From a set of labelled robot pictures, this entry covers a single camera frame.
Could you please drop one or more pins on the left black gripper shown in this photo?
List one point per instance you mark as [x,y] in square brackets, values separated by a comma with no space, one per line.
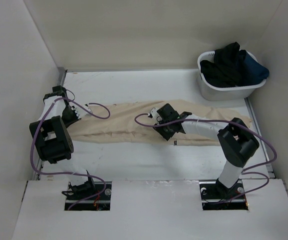
[75,119]

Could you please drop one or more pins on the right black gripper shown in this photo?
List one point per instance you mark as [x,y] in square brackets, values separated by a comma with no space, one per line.
[166,135]

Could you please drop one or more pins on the beige trousers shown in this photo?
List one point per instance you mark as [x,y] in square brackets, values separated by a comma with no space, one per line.
[121,127]

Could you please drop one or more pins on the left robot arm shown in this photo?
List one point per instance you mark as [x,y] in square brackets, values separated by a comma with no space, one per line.
[54,144]

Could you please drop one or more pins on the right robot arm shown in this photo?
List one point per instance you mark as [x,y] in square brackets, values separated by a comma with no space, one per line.
[237,143]

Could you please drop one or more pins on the white laundry basket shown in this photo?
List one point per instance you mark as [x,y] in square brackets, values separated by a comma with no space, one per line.
[212,93]

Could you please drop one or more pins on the black garment in basket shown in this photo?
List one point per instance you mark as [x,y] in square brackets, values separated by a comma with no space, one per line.
[223,71]

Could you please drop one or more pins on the dark blue garment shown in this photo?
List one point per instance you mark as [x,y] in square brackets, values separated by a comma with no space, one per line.
[251,71]

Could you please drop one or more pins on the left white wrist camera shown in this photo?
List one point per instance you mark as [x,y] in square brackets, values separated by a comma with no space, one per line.
[85,111]

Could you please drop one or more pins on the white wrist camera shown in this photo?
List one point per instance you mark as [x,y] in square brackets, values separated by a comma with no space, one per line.
[153,114]
[85,111]

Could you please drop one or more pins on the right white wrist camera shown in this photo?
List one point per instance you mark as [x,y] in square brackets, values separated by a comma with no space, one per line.
[153,114]

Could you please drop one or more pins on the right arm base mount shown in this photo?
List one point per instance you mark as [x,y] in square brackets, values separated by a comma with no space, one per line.
[213,200]

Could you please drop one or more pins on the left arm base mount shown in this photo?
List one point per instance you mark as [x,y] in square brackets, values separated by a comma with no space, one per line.
[88,199]

